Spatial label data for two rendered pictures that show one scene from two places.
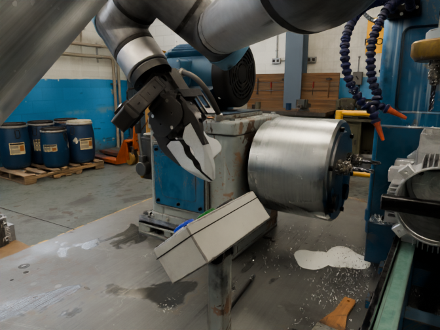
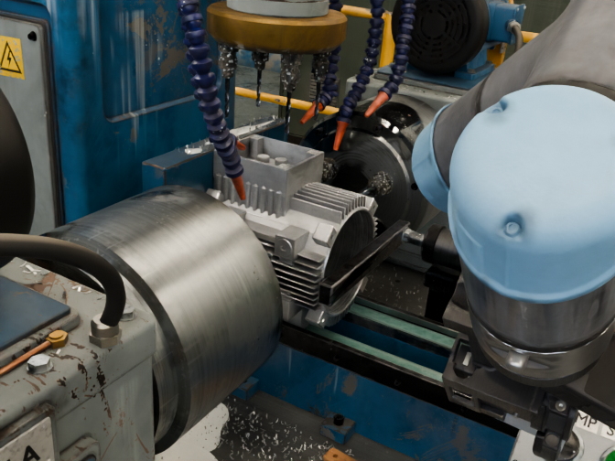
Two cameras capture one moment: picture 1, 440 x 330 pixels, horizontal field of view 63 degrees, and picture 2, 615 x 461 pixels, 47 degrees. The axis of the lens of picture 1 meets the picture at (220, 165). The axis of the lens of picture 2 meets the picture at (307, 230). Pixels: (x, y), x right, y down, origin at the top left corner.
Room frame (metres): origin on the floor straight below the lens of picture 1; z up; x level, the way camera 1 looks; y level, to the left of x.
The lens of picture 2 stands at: (0.77, 0.45, 1.46)
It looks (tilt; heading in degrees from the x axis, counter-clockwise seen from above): 25 degrees down; 266
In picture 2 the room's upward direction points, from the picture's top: 5 degrees clockwise
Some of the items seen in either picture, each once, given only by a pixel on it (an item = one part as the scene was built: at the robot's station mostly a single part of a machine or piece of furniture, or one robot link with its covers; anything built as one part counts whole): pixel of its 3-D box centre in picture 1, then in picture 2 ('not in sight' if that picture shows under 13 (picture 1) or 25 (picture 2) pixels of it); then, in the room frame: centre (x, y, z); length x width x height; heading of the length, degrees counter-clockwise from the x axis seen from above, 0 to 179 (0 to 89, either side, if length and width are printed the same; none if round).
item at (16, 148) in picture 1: (50, 146); not in sight; (5.09, 2.45, 0.37); 1.20 x 0.80 x 0.74; 145
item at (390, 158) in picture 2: not in sight; (385, 166); (0.56, -0.75, 1.04); 0.41 x 0.25 x 0.25; 58
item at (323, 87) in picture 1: (258, 119); not in sight; (5.70, -0.62, 0.71); 2.21 x 0.95 x 1.43; 60
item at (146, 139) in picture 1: (150, 146); not in sight; (1.04, 0.20, 1.07); 0.08 x 0.07 x 0.20; 148
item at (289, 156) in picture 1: (285, 164); (109, 338); (0.93, -0.17, 1.04); 0.37 x 0.25 x 0.25; 58
